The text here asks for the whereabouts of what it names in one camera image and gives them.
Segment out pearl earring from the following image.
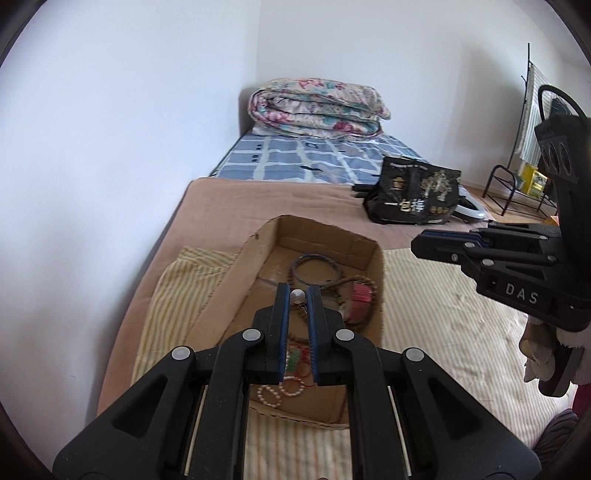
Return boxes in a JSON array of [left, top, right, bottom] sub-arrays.
[[290, 289, 307, 305]]

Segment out brown wooden bead necklace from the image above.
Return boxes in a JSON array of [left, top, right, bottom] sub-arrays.
[[287, 257, 380, 345]]

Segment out green jade red-cord pendant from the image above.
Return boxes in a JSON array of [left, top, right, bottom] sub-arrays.
[[286, 344, 311, 379]]

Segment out red strap wristwatch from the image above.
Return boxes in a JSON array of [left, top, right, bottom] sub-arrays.
[[345, 281, 374, 326]]

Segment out white pearl necklace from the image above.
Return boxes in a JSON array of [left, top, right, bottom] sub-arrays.
[[255, 383, 284, 410]]

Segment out cream bead bracelet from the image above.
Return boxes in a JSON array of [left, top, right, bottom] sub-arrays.
[[276, 376, 306, 399]]

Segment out dark blue bangle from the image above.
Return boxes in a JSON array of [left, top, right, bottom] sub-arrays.
[[288, 254, 344, 287]]

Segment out white gloved right hand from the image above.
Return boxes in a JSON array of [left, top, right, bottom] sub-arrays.
[[519, 316, 591, 385]]

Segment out open cardboard box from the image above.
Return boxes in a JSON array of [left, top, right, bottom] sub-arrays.
[[183, 215, 384, 428]]

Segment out black clothes rack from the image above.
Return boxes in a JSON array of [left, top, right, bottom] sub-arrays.
[[482, 45, 557, 217]]

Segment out yellow box on rack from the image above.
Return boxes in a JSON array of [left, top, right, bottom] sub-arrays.
[[520, 163, 548, 199]]

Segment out black snack bag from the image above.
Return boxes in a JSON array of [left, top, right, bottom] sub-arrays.
[[352, 156, 461, 225]]

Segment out striped hanging towel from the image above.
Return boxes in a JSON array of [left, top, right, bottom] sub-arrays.
[[514, 61, 548, 167]]

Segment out striped yellow towel blanket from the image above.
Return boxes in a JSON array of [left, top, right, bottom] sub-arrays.
[[104, 252, 572, 479]]

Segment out brown bed blanket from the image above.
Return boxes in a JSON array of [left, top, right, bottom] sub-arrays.
[[96, 177, 486, 418]]

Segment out dark hanging clothes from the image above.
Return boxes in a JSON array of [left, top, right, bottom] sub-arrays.
[[548, 94, 572, 117]]

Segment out blue checked bed sheet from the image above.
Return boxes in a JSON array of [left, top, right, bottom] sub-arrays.
[[211, 132, 423, 185]]

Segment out dark striped cloth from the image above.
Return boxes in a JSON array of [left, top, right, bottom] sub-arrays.
[[533, 409, 579, 468]]

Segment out folded floral quilt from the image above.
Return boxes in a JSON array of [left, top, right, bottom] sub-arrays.
[[247, 77, 391, 139]]

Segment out white ring light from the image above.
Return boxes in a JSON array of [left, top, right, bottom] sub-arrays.
[[453, 194, 489, 223]]

